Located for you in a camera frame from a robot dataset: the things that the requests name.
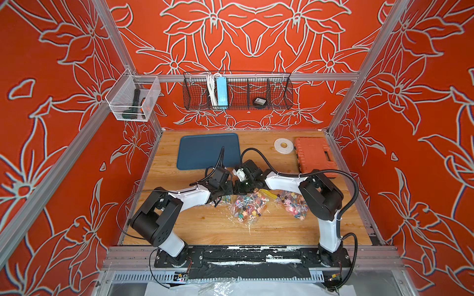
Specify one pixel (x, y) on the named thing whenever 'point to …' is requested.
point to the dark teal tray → (199, 152)
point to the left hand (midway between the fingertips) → (232, 185)
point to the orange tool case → (314, 153)
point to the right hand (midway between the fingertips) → (230, 190)
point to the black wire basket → (276, 88)
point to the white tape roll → (284, 145)
